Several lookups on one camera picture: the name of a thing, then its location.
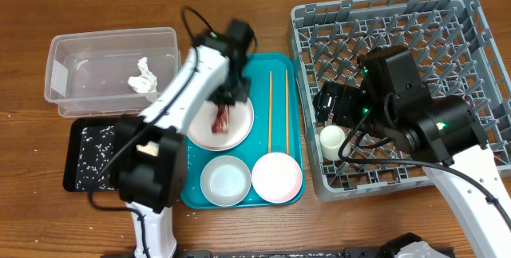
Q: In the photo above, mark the wooden chopstick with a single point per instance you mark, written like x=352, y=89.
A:
x=270, y=102
x=287, y=112

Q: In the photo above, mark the pink round plate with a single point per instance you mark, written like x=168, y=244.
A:
x=240, y=124

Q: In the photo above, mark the grey bowl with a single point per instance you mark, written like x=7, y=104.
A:
x=225, y=181

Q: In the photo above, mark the beige ceramic cup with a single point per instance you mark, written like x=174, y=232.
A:
x=331, y=139

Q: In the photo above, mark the right wooden chopstick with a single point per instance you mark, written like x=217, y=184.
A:
x=287, y=112

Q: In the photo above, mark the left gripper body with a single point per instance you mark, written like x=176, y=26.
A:
x=235, y=89

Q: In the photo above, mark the grey dish rack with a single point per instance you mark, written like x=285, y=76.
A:
x=454, y=50

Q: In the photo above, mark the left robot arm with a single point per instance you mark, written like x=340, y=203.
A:
x=148, y=167

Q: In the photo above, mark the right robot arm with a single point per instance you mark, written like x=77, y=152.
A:
x=442, y=135

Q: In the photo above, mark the rice and food scraps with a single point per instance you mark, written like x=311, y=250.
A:
x=95, y=150

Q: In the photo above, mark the left wooden chopstick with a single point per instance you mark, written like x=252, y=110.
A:
x=270, y=102

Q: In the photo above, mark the red snack wrapper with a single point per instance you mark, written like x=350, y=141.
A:
x=221, y=123

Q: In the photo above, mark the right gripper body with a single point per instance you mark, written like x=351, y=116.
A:
x=329, y=102

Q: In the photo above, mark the pink bowl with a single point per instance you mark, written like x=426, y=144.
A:
x=277, y=177

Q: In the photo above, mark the clear plastic bin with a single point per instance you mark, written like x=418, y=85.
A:
x=87, y=74

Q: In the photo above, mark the teal plastic tray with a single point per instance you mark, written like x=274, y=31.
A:
x=254, y=146

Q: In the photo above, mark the black waste tray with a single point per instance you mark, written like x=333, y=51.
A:
x=70, y=171

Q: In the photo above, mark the white tissue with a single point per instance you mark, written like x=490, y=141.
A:
x=146, y=82

